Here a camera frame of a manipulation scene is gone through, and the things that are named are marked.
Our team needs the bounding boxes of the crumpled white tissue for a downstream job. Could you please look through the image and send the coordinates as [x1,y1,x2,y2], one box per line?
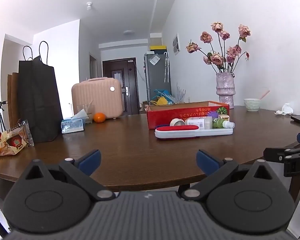
[275,103,293,115]

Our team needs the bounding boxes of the dark brown entrance door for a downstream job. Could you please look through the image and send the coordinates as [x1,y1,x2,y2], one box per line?
[102,58,140,115]

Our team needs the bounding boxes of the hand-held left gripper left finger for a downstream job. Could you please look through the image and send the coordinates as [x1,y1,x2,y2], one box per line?
[27,149,115,201]

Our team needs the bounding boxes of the grey refrigerator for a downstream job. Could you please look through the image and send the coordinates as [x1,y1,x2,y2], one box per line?
[144,51,172,103]

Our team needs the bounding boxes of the white red case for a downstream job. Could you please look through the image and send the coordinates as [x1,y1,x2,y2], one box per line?
[154,125,233,139]

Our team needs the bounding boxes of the white labelled bottle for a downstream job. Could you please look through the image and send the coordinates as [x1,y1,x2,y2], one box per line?
[185,117,213,130]

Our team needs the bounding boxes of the white wall panel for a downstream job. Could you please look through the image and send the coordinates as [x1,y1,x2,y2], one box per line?
[172,33,180,55]

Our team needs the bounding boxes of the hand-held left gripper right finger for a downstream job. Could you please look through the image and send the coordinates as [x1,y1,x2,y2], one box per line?
[182,149,275,200]

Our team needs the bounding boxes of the clear wrapped pastry packet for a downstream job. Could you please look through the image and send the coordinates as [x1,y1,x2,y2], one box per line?
[9,119,35,147]

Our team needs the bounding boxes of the red cardboard box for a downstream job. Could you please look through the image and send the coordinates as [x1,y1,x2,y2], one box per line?
[146,101,230,130]

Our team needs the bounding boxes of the side door frame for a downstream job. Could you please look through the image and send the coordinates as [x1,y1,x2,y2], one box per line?
[89,52,98,79]

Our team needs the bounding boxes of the brown paper bag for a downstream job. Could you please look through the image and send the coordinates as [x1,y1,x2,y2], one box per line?
[11,72,20,130]

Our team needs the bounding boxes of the blue and yellow bags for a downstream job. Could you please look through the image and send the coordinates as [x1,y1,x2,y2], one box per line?
[150,89,177,106]

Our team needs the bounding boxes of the green bottle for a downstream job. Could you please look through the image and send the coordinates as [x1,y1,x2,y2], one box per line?
[212,118,235,129]

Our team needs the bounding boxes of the clear folded umbrella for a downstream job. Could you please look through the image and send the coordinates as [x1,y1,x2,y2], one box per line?
[164,52,170,83]

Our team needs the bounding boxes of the white dried branches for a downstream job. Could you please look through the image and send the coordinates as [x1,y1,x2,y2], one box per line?
[176,82,188,103]

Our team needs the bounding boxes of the clear drinking glass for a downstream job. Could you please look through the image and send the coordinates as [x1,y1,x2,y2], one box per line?
[77,104,95,124]

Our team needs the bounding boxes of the pale green bowl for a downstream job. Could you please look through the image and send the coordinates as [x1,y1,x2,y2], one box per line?
[244,98,262,112]

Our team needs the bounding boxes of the pink suitcase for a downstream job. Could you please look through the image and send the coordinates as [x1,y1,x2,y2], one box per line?
[71,77,123,119]

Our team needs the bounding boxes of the dried pink roses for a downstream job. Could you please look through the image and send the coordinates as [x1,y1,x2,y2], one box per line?
[185,22,251,74]

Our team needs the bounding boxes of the black paper bag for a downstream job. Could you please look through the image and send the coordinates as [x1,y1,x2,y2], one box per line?
[17,41,63,143]

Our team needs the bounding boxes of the purple textured vase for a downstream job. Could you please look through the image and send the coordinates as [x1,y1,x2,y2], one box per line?
[216,72,236,109]

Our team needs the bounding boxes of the orange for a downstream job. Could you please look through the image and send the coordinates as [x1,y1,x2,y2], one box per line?
[93,112,107,123]

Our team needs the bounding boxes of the blue tissue pack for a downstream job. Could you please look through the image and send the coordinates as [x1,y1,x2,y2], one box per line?
[61,109,88,134]

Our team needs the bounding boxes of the white tape roll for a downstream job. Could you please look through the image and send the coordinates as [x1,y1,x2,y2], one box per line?
[169,118,186,127]

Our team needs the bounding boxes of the black tripod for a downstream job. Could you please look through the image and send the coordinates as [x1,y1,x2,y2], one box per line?
[0,101,9,132]

